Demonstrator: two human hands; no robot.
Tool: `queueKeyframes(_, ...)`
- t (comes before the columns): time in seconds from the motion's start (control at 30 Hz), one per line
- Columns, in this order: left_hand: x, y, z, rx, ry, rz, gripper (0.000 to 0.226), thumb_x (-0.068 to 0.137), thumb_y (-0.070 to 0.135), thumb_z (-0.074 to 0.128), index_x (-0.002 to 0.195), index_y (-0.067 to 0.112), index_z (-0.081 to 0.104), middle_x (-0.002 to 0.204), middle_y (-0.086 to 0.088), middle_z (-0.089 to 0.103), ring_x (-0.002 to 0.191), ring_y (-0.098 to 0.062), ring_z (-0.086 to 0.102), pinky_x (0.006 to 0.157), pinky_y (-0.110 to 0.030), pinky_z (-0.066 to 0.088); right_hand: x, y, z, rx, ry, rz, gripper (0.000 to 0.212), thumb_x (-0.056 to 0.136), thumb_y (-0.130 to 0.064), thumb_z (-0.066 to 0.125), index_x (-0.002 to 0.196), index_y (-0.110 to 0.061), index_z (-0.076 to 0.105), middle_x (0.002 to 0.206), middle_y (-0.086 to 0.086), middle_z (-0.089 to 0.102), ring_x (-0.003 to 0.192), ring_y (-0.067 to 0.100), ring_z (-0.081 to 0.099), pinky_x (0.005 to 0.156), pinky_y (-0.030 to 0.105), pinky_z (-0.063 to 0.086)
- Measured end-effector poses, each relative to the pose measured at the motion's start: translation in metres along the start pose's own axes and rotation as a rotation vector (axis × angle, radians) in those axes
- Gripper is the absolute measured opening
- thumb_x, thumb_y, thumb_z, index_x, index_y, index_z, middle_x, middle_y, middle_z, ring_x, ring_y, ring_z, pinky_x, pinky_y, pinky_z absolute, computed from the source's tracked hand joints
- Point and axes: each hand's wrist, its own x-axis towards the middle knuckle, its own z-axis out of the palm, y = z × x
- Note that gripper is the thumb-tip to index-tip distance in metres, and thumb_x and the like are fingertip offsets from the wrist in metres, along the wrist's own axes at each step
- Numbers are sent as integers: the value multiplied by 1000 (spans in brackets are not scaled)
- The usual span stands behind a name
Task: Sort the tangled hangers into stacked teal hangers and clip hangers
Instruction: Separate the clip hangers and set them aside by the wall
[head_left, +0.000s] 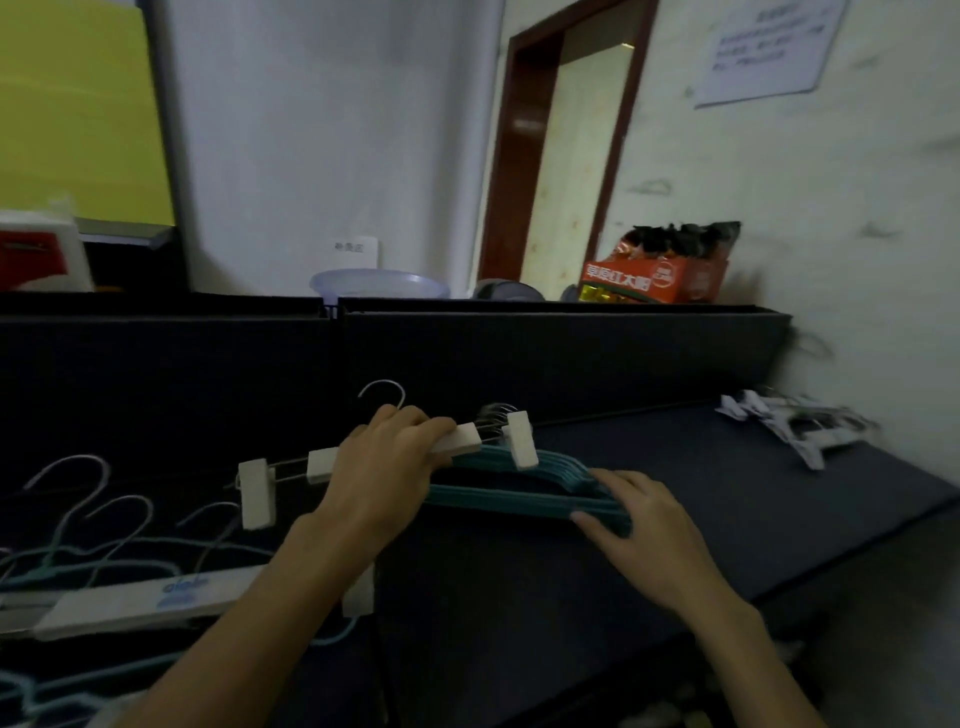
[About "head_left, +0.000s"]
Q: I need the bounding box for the person's left hand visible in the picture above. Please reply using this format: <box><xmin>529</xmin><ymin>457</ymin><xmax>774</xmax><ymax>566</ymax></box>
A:
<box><xmin>311</xmin><ymin>404</ymin><xmax>459</xmax><ymax>553</ymax></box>

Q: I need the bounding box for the person's right hand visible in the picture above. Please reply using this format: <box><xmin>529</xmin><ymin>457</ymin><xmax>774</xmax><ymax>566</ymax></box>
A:
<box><xmin>569</xmin><ymin>468</ymin><xmax>740</xmax><ymax>616</ymax></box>

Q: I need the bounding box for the stack of teal hangers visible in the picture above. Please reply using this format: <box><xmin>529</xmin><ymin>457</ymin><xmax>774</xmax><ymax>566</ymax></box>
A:
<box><xmin>423</xmin><ymin>403</ymin><xmax>635</xmax><ymax>538</ymax></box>

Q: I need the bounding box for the pile of mixed hangers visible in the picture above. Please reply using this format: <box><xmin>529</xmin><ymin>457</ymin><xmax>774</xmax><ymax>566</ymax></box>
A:
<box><xmin>0</xmin><ymin>453</ymin><xmax>376</xmax><ymax>728</ymax></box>

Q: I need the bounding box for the person's left forearm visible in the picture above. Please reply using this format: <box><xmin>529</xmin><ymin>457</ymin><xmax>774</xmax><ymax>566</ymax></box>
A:
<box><xmin>112</xmin><ymin>517</ymin><xmax>384</xmax><ymax>728</ymax></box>

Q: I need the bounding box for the black table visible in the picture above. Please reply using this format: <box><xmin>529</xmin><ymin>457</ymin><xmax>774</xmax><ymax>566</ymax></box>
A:
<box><xmin>0</xmin><ymin>401</ymin><xmax>960</xmax><ymax>728</ymax></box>

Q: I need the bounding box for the lavender plastic basin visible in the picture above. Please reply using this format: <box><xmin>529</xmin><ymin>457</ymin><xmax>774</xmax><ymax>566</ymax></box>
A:
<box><xmin>309</xmin><ymin>268</ymin><xmax>451</xmax><ymax>300</ymax></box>

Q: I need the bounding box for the black back panel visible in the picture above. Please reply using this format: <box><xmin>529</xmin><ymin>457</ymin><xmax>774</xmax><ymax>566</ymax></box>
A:
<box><xmin>0</xmin><ymin>292</ymin><xmax>793</xmax><ymax>489</ymax></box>

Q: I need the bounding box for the grey round container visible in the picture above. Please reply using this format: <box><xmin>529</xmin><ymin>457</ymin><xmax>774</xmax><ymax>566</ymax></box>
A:
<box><xmin>472</xmin><ymin>278</ymin><xmax>545</xmax><ymax>303</ymax></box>

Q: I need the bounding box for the small white label sign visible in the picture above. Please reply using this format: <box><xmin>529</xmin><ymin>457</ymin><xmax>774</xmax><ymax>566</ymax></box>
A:
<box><xmin>329</xmin><ymin>236</ymin><xmax>380</xmax><ymax>271</ymax></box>

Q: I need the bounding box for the orange snack carton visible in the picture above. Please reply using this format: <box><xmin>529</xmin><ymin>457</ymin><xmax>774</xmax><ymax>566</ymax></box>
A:
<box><xmin>578</xmin><ymin>221</ymin><xmax>742</xmax><ymax>305</ymax></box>

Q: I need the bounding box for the red tissue pack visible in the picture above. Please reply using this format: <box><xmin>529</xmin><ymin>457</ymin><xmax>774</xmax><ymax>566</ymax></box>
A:
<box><xmin>0</xmin><ymin>209</ymin><xmax>95</xmax><ymax>294</ymax></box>

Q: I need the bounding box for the grey wall shelf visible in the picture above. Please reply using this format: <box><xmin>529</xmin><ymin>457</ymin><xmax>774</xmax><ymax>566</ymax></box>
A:
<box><xmin>74</xmin><ymin>217</ymin><xmax>175</xmax><ymax>250</ymax></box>

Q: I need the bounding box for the brown door frame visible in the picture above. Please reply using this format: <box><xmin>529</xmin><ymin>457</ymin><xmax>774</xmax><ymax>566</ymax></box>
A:
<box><xmin>477</xmin><ymin>0</ymin><xmax>661</xmax><ymax>285</ymax></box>

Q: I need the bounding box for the yellow wall panel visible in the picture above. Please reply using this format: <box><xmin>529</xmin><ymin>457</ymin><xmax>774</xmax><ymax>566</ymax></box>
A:
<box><xmin>0</xmin><ymin>0</ymin><xmax>176</xmax><ymax>228</ymax></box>

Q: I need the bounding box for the white wall notice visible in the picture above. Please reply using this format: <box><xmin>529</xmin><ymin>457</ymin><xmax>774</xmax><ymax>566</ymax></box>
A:
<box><xmin>693</xmin><ymin>0</ymin><xmax>849</xmax><ymax>109</ymax></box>

